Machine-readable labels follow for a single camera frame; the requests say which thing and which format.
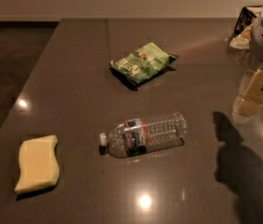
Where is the clear plastic water bottle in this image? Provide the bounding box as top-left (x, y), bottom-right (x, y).
top-left (99, 112), bottom-right (187, 159)

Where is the green chip bag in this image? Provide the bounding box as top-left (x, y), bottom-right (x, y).
top-left (110, 42), bottom-right (179, 85)

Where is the yellow sponge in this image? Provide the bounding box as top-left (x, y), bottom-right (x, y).
top-left (14, 135), bottom-right (60, 195)

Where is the black wire basket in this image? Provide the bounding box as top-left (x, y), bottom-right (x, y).
top-left (229, 6), bottom-right (263, 49)

